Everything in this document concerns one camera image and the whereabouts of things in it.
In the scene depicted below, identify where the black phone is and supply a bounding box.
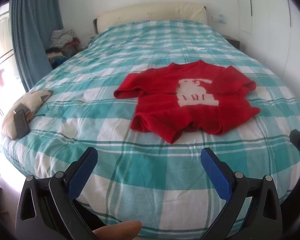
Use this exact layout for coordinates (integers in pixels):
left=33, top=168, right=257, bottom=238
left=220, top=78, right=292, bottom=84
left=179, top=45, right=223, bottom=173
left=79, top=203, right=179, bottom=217
left=13, top=109, right=31, bottom=140

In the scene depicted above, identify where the teal plaid bedspread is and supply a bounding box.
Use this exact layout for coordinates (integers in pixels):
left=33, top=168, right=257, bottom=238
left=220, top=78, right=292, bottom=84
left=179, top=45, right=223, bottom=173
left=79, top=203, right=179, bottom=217
left=0, top=19, right=300, bottom=239

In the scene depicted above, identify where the black cable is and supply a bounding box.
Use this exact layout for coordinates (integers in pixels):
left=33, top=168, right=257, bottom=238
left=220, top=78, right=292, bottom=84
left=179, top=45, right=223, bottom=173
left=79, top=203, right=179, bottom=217
left=36, top=100, right=50, bottom=117

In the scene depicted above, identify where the cream padded headboard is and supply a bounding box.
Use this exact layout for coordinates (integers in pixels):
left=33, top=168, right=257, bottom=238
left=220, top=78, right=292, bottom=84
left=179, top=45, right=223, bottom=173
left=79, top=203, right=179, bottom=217
left=93, top=2, right=207, bottom=34

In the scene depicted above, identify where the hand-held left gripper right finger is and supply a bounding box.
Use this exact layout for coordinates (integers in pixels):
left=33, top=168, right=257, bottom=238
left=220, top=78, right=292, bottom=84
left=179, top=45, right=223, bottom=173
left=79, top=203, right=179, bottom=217
left=200, top=147, right=283, bottom=240

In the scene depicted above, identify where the white wardrobe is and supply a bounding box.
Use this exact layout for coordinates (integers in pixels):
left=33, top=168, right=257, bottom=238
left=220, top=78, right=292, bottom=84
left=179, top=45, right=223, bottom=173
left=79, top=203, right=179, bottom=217
left=236, top=0, right=300, bottom=80

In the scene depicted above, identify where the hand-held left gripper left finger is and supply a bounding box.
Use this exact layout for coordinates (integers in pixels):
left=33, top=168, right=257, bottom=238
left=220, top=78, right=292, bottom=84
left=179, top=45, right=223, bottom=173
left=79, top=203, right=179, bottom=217
left=15, top=147, right=108, bottom=240

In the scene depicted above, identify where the red knit sweater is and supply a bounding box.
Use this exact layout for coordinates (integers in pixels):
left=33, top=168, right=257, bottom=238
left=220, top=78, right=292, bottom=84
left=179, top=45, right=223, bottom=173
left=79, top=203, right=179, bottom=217
left=113, top=60, right=262, bottom=144

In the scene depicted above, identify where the person's left hand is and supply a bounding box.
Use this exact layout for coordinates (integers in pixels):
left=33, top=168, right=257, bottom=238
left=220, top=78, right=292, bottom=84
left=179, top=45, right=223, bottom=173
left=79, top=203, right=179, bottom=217
left=91, top=220, right=142, bottom=240

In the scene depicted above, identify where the blue curtain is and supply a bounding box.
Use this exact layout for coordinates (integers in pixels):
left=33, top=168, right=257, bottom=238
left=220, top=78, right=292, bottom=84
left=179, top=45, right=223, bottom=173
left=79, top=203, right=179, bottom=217
left=9, top=0, right=64, bottom=93

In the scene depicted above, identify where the beige cushion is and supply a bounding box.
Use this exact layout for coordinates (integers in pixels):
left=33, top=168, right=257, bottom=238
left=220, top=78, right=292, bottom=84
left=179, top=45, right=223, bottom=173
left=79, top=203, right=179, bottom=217
left=1, top=90, right=53, bottom=140

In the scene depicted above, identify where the pile of clothes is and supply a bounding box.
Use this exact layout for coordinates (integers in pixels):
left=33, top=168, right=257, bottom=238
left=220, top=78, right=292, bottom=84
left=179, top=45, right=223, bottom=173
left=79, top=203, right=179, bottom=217
left=45, top=29, right=88, bottom=68

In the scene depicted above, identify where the dark nightstand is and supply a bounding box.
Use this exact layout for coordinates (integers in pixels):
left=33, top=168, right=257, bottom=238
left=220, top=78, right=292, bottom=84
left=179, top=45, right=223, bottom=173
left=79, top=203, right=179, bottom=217
left=224, top=35, right=240, bottom=49

